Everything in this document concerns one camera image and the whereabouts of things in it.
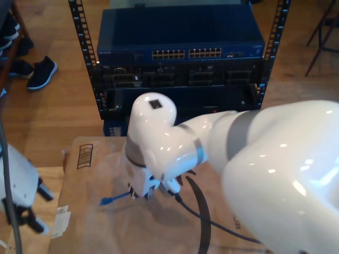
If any black rack frame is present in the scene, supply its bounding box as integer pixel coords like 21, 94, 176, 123
68, 0, 291, 121

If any blue network switch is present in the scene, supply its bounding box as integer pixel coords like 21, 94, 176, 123
96, 7, 266, 64

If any grey cable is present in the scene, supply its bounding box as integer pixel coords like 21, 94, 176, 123
0, 116, 23, 254

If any black camera cable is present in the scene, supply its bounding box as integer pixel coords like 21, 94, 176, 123
171, 192, 263, 244

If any black server chassis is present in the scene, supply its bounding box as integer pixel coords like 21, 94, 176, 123
98, 63, 265, 88

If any wooden shoe shelf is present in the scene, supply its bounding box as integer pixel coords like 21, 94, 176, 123
0, 0, 30, 92

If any blue network cable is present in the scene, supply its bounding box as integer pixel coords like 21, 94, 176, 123
99, 192, 133, 207

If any dark sneaker with white sole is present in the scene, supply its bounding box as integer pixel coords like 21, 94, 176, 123
9, 59, 34, 79
26, 55, 58, 91
2, 12, 21, 40

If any dark metal chair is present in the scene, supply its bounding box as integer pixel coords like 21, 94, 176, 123
304, 0, 339, 77

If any black rack tray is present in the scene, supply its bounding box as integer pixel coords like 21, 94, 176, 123
101, 86, 262, 120

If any dark shoe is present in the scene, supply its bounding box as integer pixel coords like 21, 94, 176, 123
15, 37, 34, 57

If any white shipping label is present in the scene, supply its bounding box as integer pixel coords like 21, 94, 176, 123
51, 205, 72, 239

